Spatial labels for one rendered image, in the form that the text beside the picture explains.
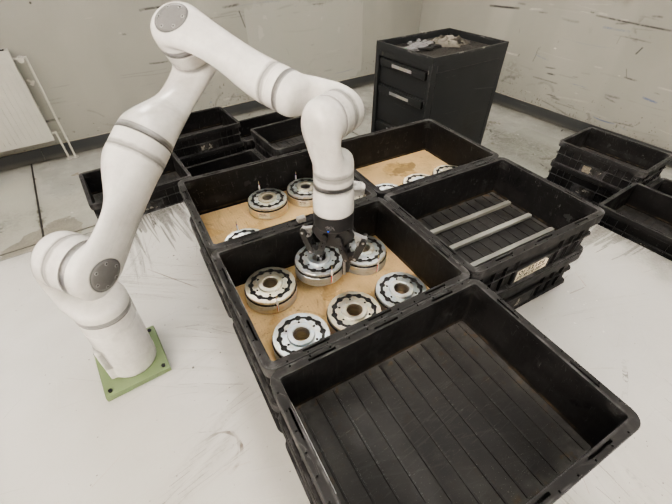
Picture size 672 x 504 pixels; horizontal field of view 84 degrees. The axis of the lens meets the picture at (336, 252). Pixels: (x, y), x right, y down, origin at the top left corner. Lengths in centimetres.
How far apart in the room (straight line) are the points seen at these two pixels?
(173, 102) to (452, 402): 68
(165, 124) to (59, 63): 291
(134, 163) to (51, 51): 292
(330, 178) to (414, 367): 35
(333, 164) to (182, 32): 32
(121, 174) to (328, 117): 33
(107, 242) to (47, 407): 42
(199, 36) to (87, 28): 287
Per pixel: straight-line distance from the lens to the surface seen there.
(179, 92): 76
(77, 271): 65
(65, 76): 361
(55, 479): 88
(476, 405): 68
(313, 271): 75
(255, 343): 59
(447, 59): 222
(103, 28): 357
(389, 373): 68
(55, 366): 102
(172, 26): 75
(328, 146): 57
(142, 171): 68
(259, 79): 64
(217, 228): 98
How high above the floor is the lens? 141
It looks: 42 degrees down
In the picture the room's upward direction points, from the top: straight up
